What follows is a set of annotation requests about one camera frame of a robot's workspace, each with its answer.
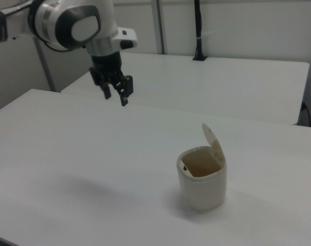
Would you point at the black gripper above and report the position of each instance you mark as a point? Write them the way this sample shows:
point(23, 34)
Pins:
point(106, 64)

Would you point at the beige plastic trash bin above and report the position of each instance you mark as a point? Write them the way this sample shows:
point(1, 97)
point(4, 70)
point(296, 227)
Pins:
point(204, 192)

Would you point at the white rounded-corner table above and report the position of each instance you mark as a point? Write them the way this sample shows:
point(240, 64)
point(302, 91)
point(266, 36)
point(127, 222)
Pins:
point(196, 84)

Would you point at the black pole with clamp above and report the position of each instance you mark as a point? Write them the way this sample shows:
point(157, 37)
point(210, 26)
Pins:
point(199, 25)

